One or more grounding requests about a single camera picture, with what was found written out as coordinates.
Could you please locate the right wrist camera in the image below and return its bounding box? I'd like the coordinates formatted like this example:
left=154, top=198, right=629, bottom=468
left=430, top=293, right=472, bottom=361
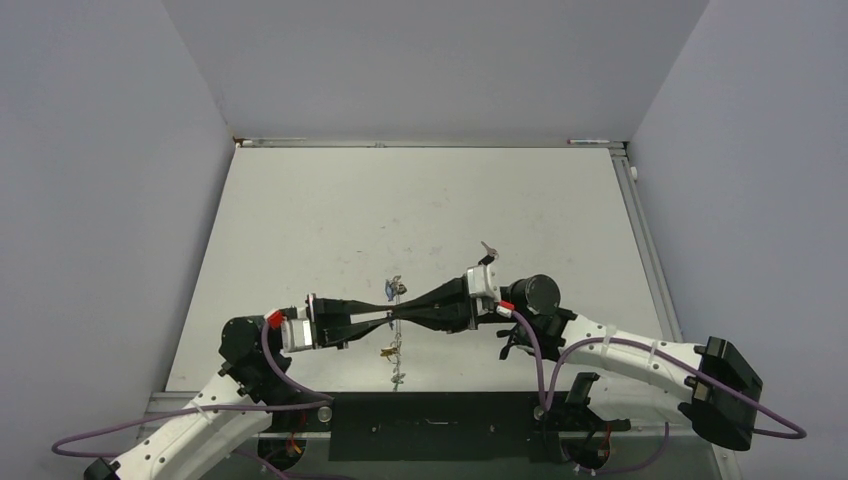
left=464, top=264, right=514, bottom=322

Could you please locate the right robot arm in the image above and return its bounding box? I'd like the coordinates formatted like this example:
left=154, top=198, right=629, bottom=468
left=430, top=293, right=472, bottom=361
left=390, top=267, right=763, bottom=451

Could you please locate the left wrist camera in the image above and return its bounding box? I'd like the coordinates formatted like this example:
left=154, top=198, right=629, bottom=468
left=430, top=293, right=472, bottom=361
left=264, top=307, right=317, bottom=353

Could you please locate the blue tagged key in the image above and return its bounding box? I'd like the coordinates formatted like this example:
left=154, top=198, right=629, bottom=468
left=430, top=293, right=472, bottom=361
left=384, top=279, right=397, bottom=302

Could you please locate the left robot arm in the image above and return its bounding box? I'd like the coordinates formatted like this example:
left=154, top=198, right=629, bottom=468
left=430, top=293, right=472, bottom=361
left=83, top=295, right=393, bottom=479

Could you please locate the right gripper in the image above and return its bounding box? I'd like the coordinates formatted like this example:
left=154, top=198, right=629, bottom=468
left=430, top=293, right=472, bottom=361
left=393, top=272, right=527, bottom=332

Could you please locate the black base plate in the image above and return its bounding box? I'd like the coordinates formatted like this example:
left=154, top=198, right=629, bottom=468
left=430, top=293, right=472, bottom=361
left=256, top=392, right=631, bottom=468

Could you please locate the red white marker pen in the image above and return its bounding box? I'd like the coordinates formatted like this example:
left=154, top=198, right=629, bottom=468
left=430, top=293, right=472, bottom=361
left=567, top=139, right=612, bottom=146

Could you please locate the yellow tagged key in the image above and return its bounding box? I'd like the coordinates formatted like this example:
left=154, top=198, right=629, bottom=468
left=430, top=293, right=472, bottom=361
left=380, top=346, right=400, bottom=361

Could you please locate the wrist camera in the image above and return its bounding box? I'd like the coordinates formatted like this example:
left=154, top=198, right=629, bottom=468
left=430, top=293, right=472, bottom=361
left=464, top=264, right=514, bottom=322
left=264, top=307, right=317, bottom=353

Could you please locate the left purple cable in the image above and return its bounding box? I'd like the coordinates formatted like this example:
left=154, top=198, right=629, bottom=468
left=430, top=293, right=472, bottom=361
left=51, top=321, right=333, bottom=480

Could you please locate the aluminium frame rail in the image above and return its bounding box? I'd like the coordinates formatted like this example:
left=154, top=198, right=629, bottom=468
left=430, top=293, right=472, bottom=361
left=582, top=148, right=712, bottom=439

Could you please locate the metal key ring plate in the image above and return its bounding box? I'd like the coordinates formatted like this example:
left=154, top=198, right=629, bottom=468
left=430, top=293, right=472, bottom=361
left=385, top=275, right=407, bottom=392

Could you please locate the black tagged key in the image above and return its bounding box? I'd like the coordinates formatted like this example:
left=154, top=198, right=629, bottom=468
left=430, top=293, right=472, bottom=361
left=478, top=241, right=499, bottom=265

